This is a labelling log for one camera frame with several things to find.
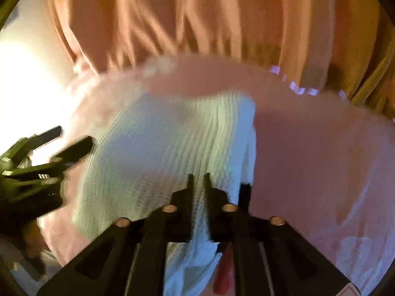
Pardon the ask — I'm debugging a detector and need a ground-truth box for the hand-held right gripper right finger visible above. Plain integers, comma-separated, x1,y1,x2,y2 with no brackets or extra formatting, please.
204,173,361,296

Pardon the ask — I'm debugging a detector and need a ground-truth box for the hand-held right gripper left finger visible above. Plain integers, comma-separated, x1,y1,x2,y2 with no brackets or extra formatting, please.
36,173,195,296

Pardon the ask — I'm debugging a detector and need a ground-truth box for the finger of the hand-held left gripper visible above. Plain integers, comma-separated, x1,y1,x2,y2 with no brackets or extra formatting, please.
51,136,95,168
19,126,64,148

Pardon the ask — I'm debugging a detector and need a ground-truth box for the white ribbed black-striped sock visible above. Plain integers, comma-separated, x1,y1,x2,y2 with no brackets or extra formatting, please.
72,94,258,296

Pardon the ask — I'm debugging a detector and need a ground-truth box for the pink white patterned blanket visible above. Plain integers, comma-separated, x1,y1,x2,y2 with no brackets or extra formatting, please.
37,54,395,296

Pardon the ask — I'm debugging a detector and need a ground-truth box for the orange curtain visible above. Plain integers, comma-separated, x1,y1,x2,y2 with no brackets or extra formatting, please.
43,0,395,121

